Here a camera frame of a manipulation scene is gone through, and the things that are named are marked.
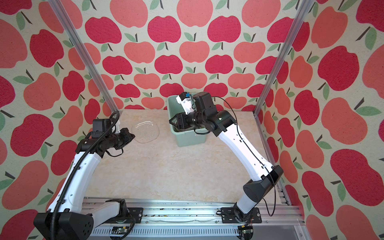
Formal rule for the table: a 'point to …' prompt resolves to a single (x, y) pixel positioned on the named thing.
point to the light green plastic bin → (186, 138)
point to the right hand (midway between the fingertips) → (177, 118)
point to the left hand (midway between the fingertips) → (137, 135)
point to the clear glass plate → (145, 131)
